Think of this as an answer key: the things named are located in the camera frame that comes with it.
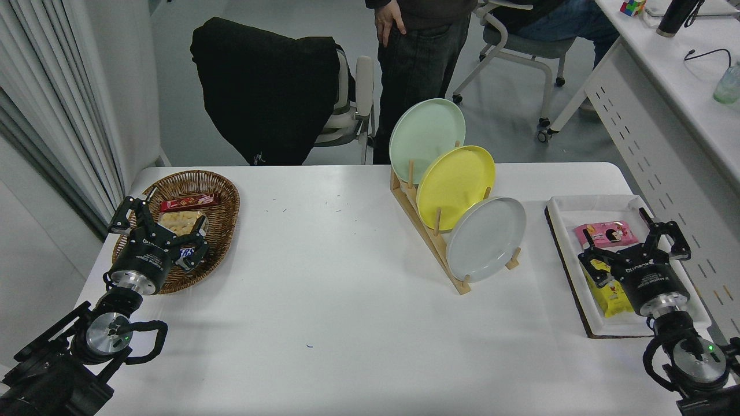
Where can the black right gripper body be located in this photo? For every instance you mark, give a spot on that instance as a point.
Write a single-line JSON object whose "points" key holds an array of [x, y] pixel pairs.
{"points": [[653, 280]]}

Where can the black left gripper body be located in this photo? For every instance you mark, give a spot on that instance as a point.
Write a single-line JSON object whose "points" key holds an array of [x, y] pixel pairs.
{"points": [[144, 257]]}

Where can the grey plate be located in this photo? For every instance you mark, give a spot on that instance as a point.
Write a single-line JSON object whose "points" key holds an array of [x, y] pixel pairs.
{"points": [[485, 240]]}

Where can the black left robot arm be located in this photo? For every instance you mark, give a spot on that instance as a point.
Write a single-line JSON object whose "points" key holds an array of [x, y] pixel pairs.
{"points": [[52, 375]]}

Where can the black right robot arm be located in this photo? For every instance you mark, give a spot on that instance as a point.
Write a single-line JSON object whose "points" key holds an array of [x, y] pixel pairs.
{"points": [[699, 358]]}

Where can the wooden plate rack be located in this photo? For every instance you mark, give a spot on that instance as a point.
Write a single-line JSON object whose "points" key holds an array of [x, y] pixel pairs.
{"points": [[462, 288]]}

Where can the yellow plate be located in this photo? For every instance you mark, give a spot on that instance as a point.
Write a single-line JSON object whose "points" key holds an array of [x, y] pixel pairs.
{"points": [[457, 185]]}

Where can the pale green plate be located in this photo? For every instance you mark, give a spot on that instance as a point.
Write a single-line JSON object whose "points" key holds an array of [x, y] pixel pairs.
{"points": [[425, 136]]}

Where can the person's hand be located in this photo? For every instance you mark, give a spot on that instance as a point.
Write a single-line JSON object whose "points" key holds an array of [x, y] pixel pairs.
{"points": [[386, 17]]}

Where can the brown chocolate bar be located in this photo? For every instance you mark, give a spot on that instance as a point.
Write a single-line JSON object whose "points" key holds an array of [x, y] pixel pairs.
{"points": [[188, 252]]}

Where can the clear bag of chips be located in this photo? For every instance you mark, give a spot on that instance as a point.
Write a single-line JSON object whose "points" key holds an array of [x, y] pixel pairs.
{"points": [[179, 222]]}

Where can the yellow snack packet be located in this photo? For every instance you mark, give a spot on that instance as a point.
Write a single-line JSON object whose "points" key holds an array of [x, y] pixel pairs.
{"points": [[613, 303]]}

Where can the red snack bar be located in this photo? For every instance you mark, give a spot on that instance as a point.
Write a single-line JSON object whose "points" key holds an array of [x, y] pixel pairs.
{"points": [[188, 202]]}

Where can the pink snack packet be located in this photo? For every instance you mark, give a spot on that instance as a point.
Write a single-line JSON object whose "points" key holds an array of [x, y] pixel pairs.
{"points": [[618, 231]]}

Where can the brown wicker basket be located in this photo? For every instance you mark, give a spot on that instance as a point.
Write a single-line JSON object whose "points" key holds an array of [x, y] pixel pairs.
{"points": [[222, 196]]}

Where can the white tray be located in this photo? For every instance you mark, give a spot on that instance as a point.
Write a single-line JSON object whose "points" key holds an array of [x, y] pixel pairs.
{"points": [[563, 231]]}

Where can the dark board under tray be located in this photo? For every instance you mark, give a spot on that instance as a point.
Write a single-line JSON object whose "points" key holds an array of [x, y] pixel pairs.
{"points": [[589, 333]]}

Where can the green glass cup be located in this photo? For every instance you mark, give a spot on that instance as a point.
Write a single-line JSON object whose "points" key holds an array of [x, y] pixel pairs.
{"points": [[727, 86]]}

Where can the black jacket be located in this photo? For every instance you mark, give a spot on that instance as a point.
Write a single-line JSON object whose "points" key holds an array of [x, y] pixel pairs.
{"points": [[260, 86]]}

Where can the white curtain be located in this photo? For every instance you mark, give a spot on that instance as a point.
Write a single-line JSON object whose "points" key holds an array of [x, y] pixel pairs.
{"points": [[46, 69]]}

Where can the black flask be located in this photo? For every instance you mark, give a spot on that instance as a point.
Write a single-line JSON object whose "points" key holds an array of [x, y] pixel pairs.
{"points": [[673, 17]]}

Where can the white office chair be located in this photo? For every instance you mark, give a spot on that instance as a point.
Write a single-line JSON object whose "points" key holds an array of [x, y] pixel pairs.
{"points": [[364, 81]]}

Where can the grey office chair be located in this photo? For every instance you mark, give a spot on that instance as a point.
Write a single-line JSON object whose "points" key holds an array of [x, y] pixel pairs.
{"points": [[532, 49]]}

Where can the colourful puzzle cube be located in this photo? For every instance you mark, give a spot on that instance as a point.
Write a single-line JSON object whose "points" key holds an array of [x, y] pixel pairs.
{"points": [[631, 7]]}

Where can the seated person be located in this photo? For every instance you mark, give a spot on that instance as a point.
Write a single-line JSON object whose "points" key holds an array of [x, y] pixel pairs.
{"points": [[566, 23]]}

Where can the standing person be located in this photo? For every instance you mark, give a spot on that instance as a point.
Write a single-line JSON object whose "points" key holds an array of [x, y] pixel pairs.
{"points": [[416, 69]]}

